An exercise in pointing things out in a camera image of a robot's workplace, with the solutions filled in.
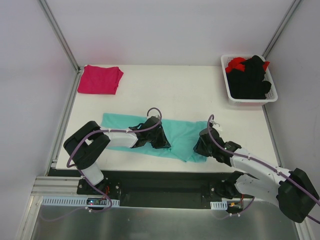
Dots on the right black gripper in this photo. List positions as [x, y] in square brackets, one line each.
[200, 146]

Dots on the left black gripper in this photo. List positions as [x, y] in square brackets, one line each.
[159, 136]

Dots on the teal t shirt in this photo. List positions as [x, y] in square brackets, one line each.
[182, 136]

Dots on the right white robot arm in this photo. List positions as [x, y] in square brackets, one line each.
[290, 190]

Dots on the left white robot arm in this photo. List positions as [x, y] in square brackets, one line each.
[87, 144]

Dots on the black t shirt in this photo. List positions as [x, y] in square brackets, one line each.
[248, 85]

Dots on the folded pink t shirt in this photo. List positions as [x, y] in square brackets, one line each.
[97, 80]

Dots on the red t shirt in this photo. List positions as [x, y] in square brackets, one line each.
[250, 65]

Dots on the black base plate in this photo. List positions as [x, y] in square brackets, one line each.
[157, 189]

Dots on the right grey cable duct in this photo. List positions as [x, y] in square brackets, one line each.
[219, 205]

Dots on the grey cable duct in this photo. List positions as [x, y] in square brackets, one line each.
[219, 205]
[67, 201]

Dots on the aluminium front rail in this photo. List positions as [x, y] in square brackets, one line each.
[55, 186]

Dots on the left grey cable duct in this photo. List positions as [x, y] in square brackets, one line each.
[67, 201]

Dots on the left aluminium frame post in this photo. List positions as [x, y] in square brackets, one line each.
[59, 34]

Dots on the aluminium frame post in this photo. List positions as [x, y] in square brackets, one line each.
[294, 6]
[59, 34]

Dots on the right aluminium frame post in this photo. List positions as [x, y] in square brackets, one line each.
[294, 6]

